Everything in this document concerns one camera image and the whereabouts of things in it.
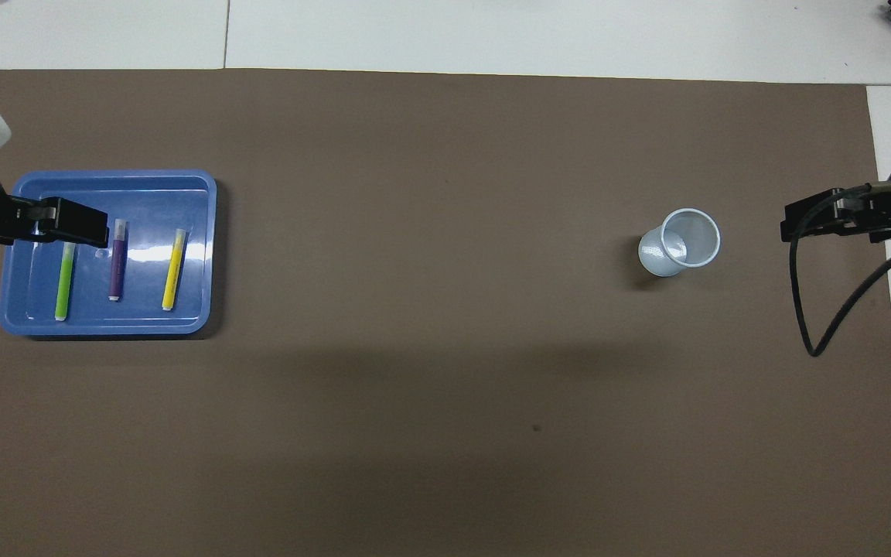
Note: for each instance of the green pen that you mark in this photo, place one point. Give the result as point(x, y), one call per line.
point(65, 282)

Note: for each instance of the purple pen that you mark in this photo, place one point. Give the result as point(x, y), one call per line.
point(117, 271)

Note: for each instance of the yellow pen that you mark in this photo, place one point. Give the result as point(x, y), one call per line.
point(173, 271)

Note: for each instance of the blue plastic tray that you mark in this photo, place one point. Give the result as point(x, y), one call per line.
point(144, 317)

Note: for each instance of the translucent plastic cup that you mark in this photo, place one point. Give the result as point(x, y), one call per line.
point(666, 259)

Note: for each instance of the brown table mat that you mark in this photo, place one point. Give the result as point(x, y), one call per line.
point(445, 387)

